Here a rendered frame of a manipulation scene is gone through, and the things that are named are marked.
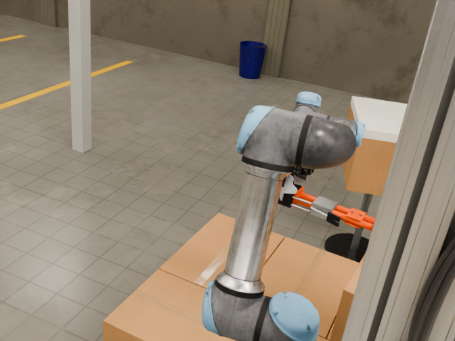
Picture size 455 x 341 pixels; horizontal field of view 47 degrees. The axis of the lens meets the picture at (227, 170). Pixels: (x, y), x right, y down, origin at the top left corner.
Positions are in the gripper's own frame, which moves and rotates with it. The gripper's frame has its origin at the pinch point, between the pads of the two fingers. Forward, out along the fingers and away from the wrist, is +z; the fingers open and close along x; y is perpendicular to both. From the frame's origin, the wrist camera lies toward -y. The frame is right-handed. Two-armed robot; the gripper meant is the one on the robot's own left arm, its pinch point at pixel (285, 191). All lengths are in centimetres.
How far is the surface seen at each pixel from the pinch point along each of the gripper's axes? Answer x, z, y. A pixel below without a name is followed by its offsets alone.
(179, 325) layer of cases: -14, 66, -29
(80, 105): 156, 80, -246
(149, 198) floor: 131, 123, -153
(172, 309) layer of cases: -8, 66, -36
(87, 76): 164, 56, -245
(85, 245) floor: 57, 122, -147
